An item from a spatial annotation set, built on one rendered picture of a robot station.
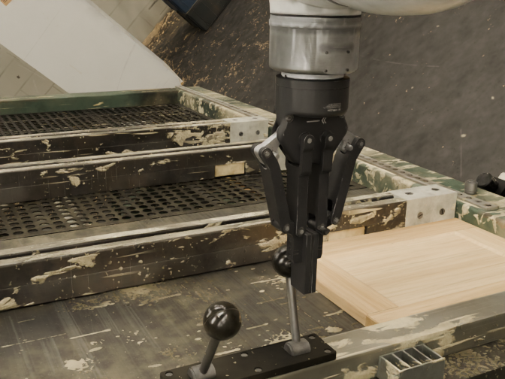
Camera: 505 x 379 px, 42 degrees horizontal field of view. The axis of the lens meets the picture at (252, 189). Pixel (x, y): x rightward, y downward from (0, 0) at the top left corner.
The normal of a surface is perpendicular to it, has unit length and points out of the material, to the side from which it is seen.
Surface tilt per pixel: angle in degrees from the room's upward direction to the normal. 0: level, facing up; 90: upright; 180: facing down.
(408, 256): 50
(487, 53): 0
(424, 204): 90
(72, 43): 90
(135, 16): 90
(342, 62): 90
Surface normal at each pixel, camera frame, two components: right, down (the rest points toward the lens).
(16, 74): 0.35, 0.41
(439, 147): -0.67, -0.52
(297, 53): -0.41, 0.26
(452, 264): 0.02, -0.96
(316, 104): 0.05, 0.29
